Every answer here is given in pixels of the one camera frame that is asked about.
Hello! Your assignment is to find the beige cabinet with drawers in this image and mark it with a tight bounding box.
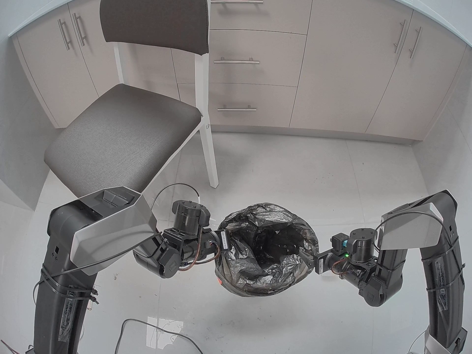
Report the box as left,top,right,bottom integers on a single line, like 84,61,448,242
11,0,472,147

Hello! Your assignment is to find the black plastic bag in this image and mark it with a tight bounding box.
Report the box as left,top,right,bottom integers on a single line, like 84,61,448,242
215,203,320,298

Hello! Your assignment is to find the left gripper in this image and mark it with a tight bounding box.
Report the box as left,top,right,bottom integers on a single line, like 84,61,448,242
191,229,232,262

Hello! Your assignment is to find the black cable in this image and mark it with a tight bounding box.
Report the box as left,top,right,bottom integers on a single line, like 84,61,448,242
114,319,203,354
151,183,202,235

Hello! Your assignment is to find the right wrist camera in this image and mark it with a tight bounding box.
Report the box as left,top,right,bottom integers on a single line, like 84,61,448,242
329,234,350,254

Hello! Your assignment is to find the grey white-framed chair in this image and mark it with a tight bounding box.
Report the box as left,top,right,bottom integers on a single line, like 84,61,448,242
44,0,220,198

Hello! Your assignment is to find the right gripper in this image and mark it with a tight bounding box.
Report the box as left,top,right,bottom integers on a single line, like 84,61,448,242
313,251,351,276

